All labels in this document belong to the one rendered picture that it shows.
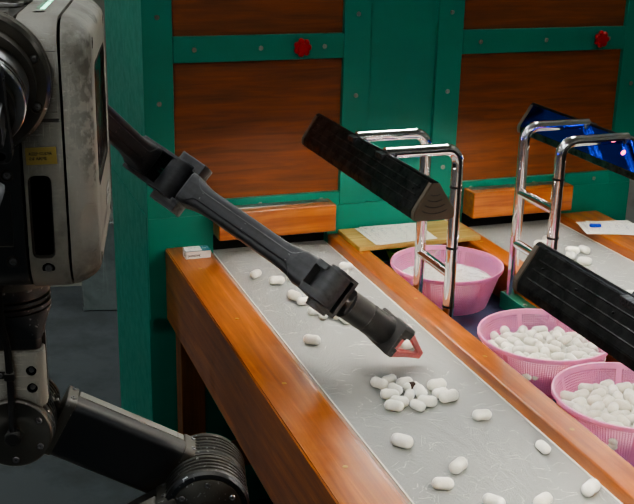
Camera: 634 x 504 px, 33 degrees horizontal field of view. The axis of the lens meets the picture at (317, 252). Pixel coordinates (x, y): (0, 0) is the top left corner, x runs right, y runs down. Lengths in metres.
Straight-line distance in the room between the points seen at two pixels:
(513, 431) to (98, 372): 2.18
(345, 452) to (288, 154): 1.12
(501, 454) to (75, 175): 0.85
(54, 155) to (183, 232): 1.33
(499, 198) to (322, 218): 0.49
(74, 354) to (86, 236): 2.61
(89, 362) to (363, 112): 1.62
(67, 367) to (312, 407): 2.10
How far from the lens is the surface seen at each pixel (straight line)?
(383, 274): 2.45
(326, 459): 1.68
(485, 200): 2.81
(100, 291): 4.27
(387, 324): 1.96
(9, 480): 3.19
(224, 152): 2.59
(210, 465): 1.60
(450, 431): 1.83
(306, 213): 2.62
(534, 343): 2.20
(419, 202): 1.90
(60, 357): 3.92
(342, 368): 2.03
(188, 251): 2.52
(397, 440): 1.76
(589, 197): 3.06
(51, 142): 1.30
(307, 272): 1.90
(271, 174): 2.64
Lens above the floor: 1.60
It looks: 19 degrees down
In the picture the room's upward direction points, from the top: 1 degrees clockwise
